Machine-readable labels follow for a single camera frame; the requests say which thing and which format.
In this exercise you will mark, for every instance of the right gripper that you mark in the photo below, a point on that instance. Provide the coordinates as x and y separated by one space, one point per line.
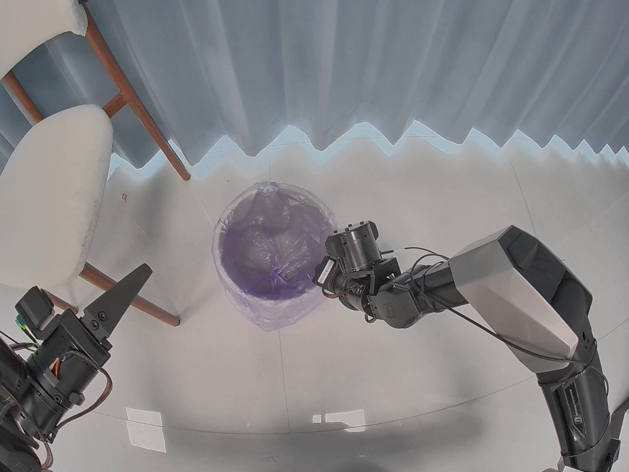
328 276

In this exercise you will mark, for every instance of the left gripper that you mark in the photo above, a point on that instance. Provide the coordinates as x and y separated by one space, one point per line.
64 352

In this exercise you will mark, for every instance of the purple plastic bag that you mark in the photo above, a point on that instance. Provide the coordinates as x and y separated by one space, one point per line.
272 258

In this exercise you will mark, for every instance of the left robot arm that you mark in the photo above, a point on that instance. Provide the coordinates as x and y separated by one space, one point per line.
29 411

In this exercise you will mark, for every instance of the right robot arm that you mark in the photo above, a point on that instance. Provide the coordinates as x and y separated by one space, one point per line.
516 283

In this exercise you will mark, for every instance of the pale grey trash bin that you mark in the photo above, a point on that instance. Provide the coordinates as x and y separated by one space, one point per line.
268 312

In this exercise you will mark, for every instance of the white padded wooden chair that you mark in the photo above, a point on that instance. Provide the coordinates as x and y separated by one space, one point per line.
54 190

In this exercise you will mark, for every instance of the pale blue curtain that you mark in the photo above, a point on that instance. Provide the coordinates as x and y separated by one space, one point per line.
344 42

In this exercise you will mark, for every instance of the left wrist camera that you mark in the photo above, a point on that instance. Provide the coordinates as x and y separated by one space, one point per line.
34 310

